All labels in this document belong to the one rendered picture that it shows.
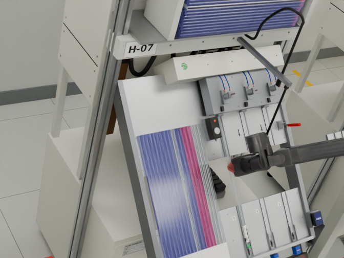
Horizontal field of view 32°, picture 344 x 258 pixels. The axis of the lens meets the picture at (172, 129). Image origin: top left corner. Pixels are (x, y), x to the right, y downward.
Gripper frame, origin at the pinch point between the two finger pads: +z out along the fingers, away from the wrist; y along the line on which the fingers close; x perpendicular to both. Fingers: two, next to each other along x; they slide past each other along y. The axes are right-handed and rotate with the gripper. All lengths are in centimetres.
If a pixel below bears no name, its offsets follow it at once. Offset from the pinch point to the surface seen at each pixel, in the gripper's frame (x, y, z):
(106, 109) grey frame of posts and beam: -28.8, 39.6, 8.9
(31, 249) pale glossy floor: 21, 44, 110
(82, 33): -58, 38, 17
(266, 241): 29.8, -9.0, 0.9
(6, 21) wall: -100, 21, 144
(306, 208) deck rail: 22.5, -30.7, -0.3
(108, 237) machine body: 16, 38, 33
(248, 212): 17.6, -3.9, 0.9
